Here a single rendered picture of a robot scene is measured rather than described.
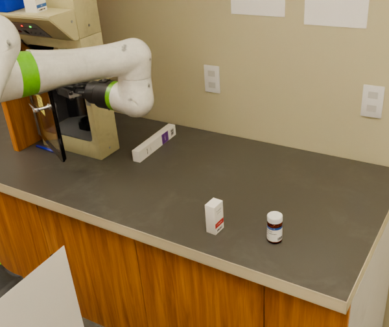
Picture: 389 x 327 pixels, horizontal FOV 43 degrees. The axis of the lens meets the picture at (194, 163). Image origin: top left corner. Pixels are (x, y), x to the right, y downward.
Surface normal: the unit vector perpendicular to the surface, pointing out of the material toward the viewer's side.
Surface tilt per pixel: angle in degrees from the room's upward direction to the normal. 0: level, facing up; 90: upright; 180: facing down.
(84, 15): 90
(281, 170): 0
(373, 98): 90
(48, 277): 90
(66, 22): 90
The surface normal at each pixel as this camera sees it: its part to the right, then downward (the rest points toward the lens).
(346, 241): -0.07, -0.87
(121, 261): -0.52, 0.44
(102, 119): 0.85, 0.21
